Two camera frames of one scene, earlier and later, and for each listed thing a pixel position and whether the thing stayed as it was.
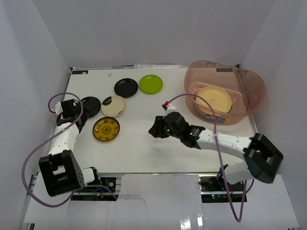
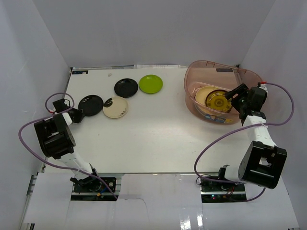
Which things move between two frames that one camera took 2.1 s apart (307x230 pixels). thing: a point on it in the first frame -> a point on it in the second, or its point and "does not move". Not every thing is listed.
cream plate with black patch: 113,106 does not move
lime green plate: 150,84 does not move
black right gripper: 157,129 -> 241,90
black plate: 126,87 does not move
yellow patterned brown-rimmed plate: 106,129 -> 217,100
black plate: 92,104 does not move
